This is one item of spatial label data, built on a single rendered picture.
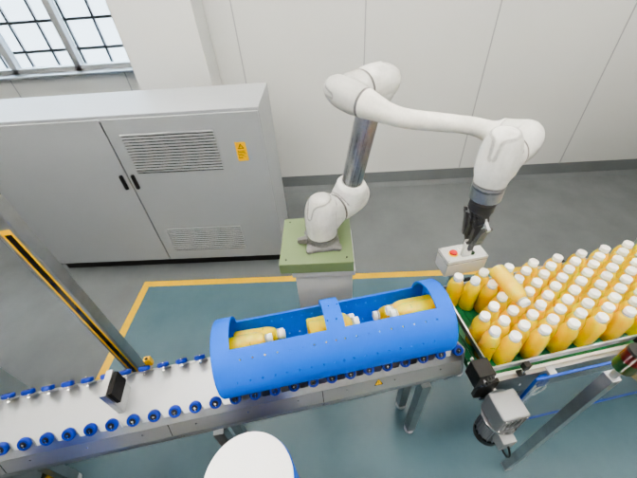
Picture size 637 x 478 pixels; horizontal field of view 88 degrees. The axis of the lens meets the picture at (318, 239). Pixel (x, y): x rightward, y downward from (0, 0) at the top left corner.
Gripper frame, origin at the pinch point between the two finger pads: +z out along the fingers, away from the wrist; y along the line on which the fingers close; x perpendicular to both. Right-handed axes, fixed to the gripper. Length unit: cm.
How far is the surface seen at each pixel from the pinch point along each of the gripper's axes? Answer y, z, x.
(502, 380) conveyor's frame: -25, 54, -15
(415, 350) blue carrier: -16.1, 31.4, 20.7
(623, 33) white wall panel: 215, -1, -268
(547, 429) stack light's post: -38, 82, -37
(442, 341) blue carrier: -15.7, 29.9, 10.7
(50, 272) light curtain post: 28, 4, 146
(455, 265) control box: 22.0, 35.4, -15.6
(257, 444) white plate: -32, 39, 80
